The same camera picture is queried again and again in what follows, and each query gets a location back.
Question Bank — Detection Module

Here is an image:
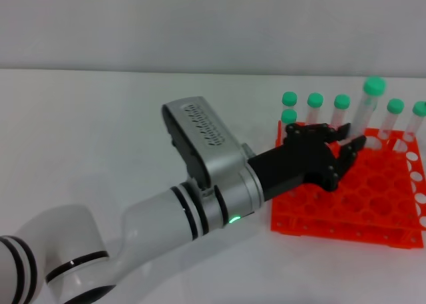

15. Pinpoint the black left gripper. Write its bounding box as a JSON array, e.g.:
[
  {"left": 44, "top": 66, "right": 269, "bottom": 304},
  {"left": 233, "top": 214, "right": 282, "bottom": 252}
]
[{"left": 249, "top": 122, "right": 367, "bottom": 200}]

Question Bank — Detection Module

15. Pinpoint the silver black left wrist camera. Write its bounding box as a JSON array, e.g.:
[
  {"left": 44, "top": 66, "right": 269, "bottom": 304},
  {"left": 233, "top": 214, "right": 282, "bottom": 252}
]
[{"left": 161, "top": 95, "right": 256, "bottom": 189}]

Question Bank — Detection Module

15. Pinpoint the clear test tube green cap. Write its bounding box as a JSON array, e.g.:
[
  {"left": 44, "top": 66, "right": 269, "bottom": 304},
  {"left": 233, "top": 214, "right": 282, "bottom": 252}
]
[
  {"left": 282, "top": 91, "right": 299, "bottom": 111},
  {"left": 330, "top": 94, "right": 351, "bottom": 128},
  {"left": 306, "top": 92, "right": 325, "bottom": 126},
  {"left": 351, "top": 75, "right": 387, "bottom": 142},
  {"left": 377, "top": 98, "right": 405, "bottom": 141},
  {"left": 280, "top": 109, "right": 298, "bottom": 144},
  {"left": 402, "top": 101, "right": 426, "bottom": 144}
]

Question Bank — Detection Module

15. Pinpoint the orange test tube rack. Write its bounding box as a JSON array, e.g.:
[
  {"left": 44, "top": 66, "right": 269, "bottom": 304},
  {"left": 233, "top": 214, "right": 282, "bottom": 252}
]
[{"left": 270, "top": 120, "right": 426, "bottom": 250}]

